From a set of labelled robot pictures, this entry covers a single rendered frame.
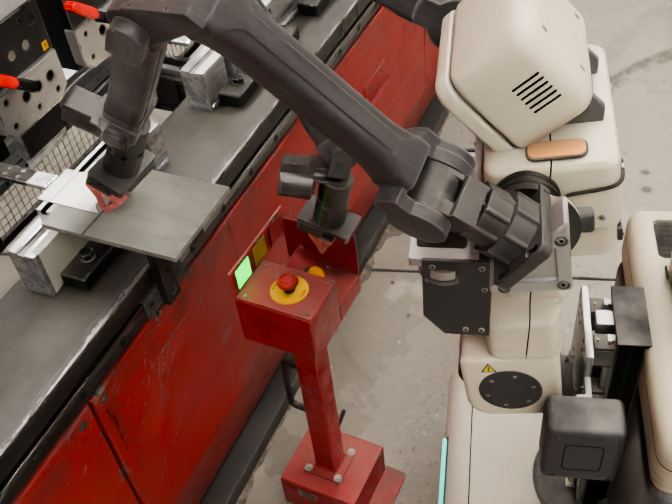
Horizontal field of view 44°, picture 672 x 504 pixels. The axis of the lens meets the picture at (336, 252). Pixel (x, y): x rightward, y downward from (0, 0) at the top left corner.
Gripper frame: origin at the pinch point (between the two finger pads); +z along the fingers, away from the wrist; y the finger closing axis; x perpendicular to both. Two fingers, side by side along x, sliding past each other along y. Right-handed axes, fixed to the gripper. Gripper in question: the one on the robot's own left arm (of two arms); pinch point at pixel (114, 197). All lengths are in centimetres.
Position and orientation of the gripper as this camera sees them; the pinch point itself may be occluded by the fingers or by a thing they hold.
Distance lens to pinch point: 145.7
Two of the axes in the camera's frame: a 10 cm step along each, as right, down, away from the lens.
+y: -4.0, 6.7, -6.2
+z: -3.4, 5.3, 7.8
